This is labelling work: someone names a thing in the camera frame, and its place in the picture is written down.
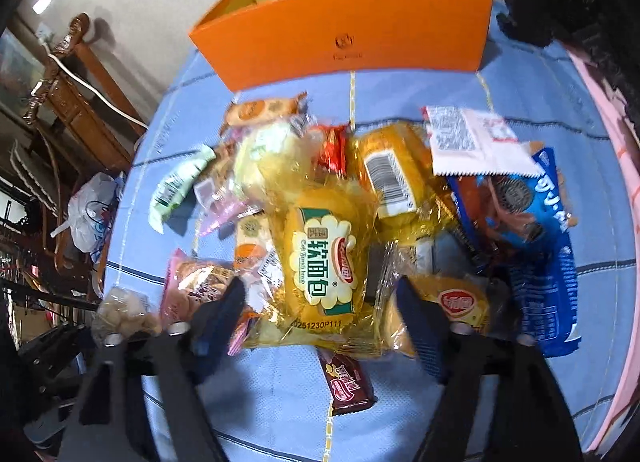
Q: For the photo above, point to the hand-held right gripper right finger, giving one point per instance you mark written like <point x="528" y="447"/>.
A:
<point x="420" y="327"/>

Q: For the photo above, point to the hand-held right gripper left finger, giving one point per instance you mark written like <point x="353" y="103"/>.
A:
<point x="220" y="322"/>

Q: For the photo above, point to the pink cookie packet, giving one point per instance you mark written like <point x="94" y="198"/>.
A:
<point x="195" y="282"/>

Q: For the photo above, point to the orange white snack packet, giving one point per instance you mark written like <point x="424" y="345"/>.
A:
<point x="252" y="247"/>

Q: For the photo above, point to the large yellow bread packet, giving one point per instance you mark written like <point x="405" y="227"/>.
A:
<point x="325" y="262"/>

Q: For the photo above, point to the blue cookie packet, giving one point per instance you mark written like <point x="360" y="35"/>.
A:
<point x="542" y="282"/>

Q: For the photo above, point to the white sachet with red print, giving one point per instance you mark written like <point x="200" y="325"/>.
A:
<point x="475" y="137"/>

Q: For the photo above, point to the orange cardboard box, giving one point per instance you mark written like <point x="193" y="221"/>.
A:
<point x="350" y="27"/>

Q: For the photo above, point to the clear bag of round snacks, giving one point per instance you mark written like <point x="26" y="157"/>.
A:
<point x="122" y="314"/>

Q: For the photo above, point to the small yellow bread packet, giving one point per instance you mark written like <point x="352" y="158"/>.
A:
<point x="460" y="302"/>

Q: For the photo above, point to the brown chocolate wafer packet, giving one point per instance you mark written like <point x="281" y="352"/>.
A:
<point x="347" y="382"/>

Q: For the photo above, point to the blue checked tablecloth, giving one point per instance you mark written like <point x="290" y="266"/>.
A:
<point x="280" y="407"/>

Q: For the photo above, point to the pink clear snack packet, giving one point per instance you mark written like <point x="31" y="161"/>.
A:
<point x="220" y="202"/>

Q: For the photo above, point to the blue printed plastic bag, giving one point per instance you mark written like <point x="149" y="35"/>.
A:
<point x="106" y="237"/>

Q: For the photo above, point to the green and white snack packet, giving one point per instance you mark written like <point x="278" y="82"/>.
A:
<point x="175" y="184"/>

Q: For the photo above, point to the yellow packet with barcode label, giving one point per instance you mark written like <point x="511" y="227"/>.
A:
<point x="395" y="177"/>

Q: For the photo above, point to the white plastic bag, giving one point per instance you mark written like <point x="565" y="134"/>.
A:
<point x="90" y="212"/>

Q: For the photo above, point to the pale round bread packet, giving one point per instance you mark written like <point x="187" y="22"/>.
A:
<point x="270" y="152"/>

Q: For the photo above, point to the red snack packet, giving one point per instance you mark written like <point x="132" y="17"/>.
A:
<point x="332" y="150"/>

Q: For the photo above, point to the pink printed cloth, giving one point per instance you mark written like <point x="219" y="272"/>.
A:
<point x="620" y="292"/>

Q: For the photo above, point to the orange round cracker packet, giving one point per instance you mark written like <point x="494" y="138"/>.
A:
<point x="257" y="111"/>

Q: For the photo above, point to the wooden chair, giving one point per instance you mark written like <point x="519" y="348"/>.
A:
<point x="85" y="112"/>

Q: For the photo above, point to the dark carved furniture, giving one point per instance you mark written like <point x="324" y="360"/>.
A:
<point x="535" y="17"/>

